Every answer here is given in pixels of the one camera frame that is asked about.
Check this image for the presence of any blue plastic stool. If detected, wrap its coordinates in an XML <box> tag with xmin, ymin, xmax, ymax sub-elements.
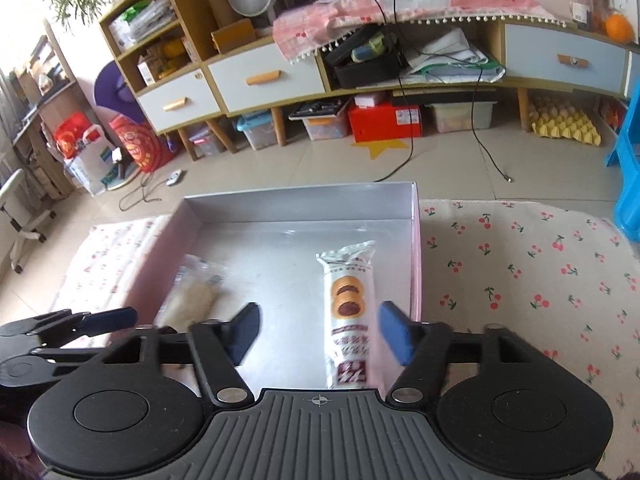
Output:
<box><xmin>605</xmin><ymin>84</ymin><xmax>640</xmax><ymax>243</ymax></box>

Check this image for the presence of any clear bin blue lid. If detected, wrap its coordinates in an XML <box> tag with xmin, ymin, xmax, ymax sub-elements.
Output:
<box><xmin>235</xmin><ymin>110</ymin><xmax>278</xmax><ymax>151</ymax></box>

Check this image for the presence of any yellow egg tray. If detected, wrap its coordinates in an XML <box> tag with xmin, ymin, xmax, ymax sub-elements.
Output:
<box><xmin>528</xmin><ymin>94</ymin><xmax>602</xmax><ymax>146</ymax></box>

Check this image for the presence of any cherry print tablecloth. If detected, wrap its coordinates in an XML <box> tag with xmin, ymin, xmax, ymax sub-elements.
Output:
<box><xmin>55</xmin><ymin>200</ymin><xmax>639</xmax><ymax>477</ymax></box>

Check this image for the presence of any red gift bag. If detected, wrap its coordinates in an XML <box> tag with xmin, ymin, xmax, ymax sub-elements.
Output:
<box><xmin>108</xmin><ymin>114</ymin><xmax>175</xmax><ymax>174</ymax></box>

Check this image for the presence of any wooden TV cabinet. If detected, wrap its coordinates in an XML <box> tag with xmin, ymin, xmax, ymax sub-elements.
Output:
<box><xmin>100</xmin><ymin>0</ymin><xmax>639</xmax><ymax>134</ymax></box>

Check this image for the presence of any white office chair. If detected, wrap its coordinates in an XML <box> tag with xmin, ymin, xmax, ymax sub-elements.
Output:
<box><xmin>1</xmin><ymin>169</ymin><xmax>56</xmax><ymax>274</ymax></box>

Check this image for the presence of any pink cherry cloth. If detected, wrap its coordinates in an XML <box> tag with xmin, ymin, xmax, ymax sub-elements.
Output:
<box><xmin>272</xmin><ymin>0</ymin><xmax>568</xmax><ymax>63</ymax></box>

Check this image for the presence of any white cookie roll packet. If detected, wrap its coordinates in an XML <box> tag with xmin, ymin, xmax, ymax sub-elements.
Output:
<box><xmin>316</xmin><ymin>240</ymin><xmax>375</xmax><ymax>389</ymax></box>

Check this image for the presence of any black power cable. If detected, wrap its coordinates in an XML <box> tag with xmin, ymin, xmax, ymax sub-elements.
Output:
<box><xmin>357</xmin><ymin>0</ymin><xmax>514</xmax><ymax>183</ymax></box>

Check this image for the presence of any red storage box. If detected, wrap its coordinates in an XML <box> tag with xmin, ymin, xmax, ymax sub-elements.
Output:
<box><xmin>347</xmin><ymin>102</ymin><xmax>422</xmax><ymax>143</ymax></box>

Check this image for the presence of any white shopping bag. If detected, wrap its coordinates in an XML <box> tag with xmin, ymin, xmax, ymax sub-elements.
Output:
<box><xmin>64</xmin><ymin>125</ymin><xmax>120</xmax><ymax>196</ymax></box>

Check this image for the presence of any black storage case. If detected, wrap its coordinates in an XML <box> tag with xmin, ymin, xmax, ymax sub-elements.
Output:
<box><xmin>323</xmin><ymin>24</ymin><xmax>408</xmax><ymax>89</ymax></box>

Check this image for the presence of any orange fruit decoration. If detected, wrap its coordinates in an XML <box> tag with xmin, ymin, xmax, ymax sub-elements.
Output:
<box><xmin>566</xmin><ymin>0</ymin><xmax>636</xmax><ymax>45</ymax></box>

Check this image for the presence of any pink cardboard box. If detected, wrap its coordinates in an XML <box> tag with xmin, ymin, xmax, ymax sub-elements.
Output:
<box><xmin>125</xmin><ymin>182</ymin><xmax>422</xmax><ymax>392</ymax></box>

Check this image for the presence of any clear rice cracker packet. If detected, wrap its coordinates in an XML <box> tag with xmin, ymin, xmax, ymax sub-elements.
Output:
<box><xmin>154</xmin><ymin>255</ymin><xmax>224</xmax><ymax>333</ymax></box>

